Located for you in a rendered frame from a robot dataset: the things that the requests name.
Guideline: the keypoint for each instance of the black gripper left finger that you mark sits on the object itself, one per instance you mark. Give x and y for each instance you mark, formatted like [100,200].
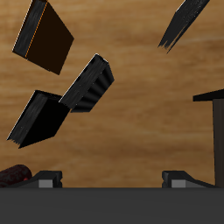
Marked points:
[46,179]

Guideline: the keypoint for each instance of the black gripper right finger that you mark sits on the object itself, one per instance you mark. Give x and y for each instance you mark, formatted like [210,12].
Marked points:
[176,179]

